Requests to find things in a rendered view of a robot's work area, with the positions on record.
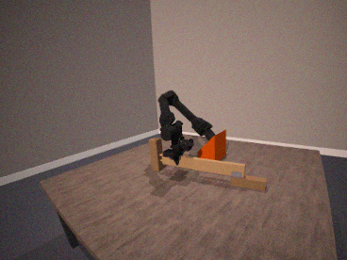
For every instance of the long wooden plank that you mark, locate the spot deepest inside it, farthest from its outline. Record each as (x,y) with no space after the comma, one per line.
(206,165)

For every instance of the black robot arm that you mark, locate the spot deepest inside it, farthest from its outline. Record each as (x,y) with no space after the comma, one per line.
(169,130)

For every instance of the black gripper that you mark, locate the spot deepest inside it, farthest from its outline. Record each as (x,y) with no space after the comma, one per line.
(175,152)

